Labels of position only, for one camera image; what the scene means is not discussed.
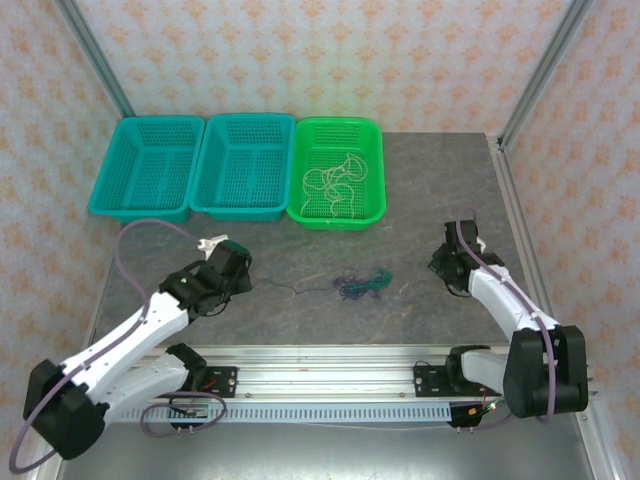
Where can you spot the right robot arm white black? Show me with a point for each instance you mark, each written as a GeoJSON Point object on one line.
{"type": "Point", "coordinates": [495, 295]}

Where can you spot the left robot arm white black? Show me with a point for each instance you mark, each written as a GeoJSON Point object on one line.
{"type": "Point", "coordinates": [115, 340]}

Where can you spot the teal perforated plastic basket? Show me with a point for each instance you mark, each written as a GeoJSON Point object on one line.
{"type": "Point", "coordinates": [145, 165]}
{"type": "Point", "coordinates": [245, 165]}

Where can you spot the small circuit board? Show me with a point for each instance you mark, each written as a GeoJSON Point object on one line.
{"type": "Point", "coordinates": [487, 406]}
{"type": "Point", "coordinates": [195, 411]}

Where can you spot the green perforated plastic basket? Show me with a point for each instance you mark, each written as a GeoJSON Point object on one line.
{"type": "Point", "coordinates": [320, 145]}

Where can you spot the aluminium side rail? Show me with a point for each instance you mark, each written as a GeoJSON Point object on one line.
{"type": "Point", "coordinates": [510, 200]}

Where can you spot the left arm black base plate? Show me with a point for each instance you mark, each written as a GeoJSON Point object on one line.
{"type": "Point", "coordinates": [225, 380]}

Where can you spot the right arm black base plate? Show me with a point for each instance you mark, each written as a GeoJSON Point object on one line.
{"type": "Point", "coordinates": [425, 382]}

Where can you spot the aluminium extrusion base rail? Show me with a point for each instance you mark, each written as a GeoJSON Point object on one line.
{"type": "Point", "coordinates": [325, 372]}

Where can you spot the aluminium frame corner post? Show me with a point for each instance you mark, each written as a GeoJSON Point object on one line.
{"type": "Point", "coordinates": [95, 55]}
{"type": "Point", "coordinates": [545, 70]}

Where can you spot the aluminium frame bar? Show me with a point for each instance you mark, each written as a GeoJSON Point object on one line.
{"type": "Point", "coordinates": [597, 450]}
{"type": "Point", "coordinates": [45, 472]}

